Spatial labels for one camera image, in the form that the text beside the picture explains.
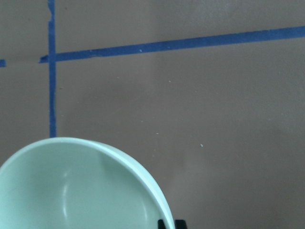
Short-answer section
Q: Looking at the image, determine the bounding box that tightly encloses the pale green bowl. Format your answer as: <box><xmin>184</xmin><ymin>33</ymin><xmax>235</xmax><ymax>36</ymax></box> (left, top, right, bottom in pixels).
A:
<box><xmin>0</xmin><ymin>137</ymin><xmax>175</xmax><ymax>229</ymax></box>

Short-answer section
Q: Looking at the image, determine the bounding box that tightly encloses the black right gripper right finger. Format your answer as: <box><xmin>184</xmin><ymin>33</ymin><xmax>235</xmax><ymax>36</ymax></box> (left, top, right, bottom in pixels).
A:
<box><xmin>174</xmin><ymin>219</ymin><xmax>187</xmax><ymax>229</ymax></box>

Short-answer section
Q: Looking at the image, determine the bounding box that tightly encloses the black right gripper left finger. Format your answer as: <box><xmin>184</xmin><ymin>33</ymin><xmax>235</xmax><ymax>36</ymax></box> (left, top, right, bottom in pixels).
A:
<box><xmin>157</xmin><ymin>219</ymin><xmax>166</xmax><ymax>229</ymax></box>

